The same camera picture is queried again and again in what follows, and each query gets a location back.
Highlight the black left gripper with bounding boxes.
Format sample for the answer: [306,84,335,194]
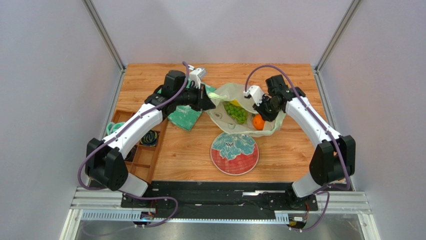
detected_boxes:
[174,83,216,112]

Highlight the orange fake orange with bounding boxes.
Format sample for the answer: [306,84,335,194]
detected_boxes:
[252,114,265,131]

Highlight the translucent avocado print plastic bag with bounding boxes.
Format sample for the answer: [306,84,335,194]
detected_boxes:
[206,83,286,137]

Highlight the yellow fake banana bunch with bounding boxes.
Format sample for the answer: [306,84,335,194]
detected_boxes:
[228,99,242,108]

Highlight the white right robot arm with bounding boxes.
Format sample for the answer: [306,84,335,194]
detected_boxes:
[243,75,356,198]

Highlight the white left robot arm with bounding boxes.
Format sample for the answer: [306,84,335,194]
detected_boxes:
[80,66,216,197]

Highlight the green fake grapes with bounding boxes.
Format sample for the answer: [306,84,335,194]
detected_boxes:
[223,101,248,125]

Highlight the green tie-dye cloth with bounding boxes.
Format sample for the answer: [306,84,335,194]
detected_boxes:
[161,82,210,131]

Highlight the floral red blue plate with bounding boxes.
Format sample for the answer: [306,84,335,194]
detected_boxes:
[210,133,260,176]

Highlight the wooden compartment tray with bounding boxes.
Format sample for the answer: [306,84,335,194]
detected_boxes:
[124,119,169,184]

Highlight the teal white sock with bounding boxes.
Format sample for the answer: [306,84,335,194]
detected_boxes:
[105,122,125,136]

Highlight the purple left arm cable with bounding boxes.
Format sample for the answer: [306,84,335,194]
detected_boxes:
[77,61,191,229]

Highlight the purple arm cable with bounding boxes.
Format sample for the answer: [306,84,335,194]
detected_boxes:
[77,61,191,229]
[244,64,352,233]

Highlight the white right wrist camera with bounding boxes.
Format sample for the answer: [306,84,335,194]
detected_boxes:
[243,85,265,106]

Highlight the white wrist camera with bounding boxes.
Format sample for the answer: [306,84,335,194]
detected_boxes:
[189,65,207,89]
[243,85,265,106]

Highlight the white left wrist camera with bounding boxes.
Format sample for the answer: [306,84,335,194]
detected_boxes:
[189,65,207,89]

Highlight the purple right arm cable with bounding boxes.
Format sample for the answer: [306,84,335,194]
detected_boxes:
[244,64,352,233]

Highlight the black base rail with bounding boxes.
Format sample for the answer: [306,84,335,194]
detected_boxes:
[121,180,319,220]

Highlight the aluminium frame rail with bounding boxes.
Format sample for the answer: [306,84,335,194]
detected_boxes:
[60,181,380,240]

